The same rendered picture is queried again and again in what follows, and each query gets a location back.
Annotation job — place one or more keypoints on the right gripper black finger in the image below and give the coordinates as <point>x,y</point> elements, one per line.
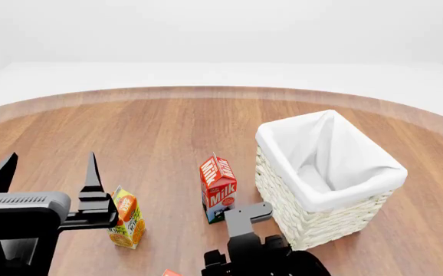
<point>215,258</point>
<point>277,243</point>

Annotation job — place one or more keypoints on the white wicker basket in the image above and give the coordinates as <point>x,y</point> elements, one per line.
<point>313,224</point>

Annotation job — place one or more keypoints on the small red box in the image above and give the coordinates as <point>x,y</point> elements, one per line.
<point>172,272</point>

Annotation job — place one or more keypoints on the white-lined wicker basket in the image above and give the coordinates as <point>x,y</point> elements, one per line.
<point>329,161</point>

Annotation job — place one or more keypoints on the orange juice carton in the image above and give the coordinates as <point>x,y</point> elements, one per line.
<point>127,221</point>

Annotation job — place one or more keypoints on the red white milk carton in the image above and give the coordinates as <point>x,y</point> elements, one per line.
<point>218,189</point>

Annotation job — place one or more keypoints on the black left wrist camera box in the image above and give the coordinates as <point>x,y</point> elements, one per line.
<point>18,205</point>

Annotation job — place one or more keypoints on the black right wrist camera bracket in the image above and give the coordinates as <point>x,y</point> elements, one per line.
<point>244,221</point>

